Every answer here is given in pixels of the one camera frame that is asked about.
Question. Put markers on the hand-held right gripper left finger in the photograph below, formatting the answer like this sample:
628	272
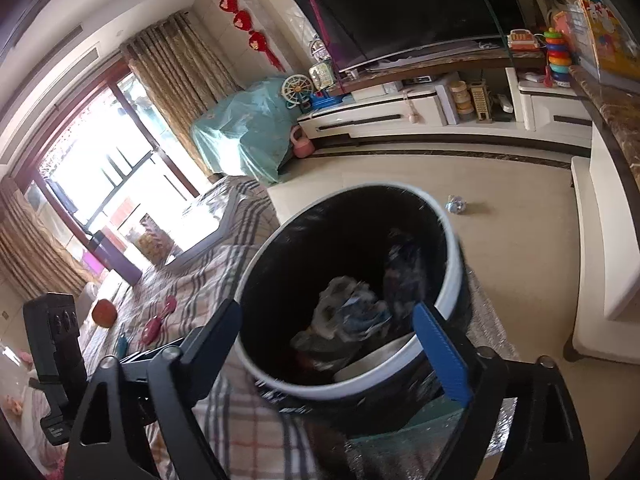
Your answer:
220	332

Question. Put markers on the black flat television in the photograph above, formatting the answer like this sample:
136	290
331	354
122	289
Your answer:
400	10

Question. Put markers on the clear snack jar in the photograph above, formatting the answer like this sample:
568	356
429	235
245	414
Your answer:
152	247

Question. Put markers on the black bin with white rim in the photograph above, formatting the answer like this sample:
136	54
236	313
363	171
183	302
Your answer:
325	250

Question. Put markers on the pink toy house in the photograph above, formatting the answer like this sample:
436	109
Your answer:
320	52

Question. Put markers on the crumpled silver wrapper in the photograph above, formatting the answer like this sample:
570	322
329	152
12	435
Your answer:
456	205

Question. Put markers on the orange ball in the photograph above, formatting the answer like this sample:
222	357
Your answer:
105	313

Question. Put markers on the white remote control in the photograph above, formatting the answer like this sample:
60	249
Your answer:
502	103

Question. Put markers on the pink kettlebell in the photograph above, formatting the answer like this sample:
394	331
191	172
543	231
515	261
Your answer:
301	146

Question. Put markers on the blue plastic toy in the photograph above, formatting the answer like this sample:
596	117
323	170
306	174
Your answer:
322	101

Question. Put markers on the orange toy cash register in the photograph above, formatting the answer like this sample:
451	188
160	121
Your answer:
521	40

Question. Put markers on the stack of round wooden boxes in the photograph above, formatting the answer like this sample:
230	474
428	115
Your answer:
460	99

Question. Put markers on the small teal item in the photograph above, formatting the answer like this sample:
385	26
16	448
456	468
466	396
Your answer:
122	344

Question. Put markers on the clear bubble wrap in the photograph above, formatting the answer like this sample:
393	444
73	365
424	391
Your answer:
492	340

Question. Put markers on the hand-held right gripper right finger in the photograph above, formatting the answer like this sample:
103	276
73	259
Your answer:
440	352

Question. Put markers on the pink hanging brush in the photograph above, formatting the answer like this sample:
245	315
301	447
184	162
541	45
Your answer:
412	116

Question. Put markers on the beige patterned curtain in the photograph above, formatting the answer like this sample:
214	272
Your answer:
35	250
175	85

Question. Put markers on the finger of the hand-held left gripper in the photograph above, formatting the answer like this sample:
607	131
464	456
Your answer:
145	355

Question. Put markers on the white ferris wheel toy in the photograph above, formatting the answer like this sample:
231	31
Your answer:
295	90

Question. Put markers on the green toy learning tablet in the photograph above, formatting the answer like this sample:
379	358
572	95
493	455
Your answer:
321	77

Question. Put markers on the pink plastic toy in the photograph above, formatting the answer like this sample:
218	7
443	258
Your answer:
157	322

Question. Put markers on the yellow children's book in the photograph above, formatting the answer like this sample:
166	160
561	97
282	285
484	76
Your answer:
607	35

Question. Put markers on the white television cabinet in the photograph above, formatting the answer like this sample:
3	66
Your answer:
380	110

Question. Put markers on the white side cabinet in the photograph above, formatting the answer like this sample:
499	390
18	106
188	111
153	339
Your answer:
595	240

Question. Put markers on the wooden slatted holder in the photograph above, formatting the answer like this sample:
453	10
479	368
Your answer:
481	102

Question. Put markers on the pink long stick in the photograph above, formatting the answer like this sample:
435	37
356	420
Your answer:
322	35

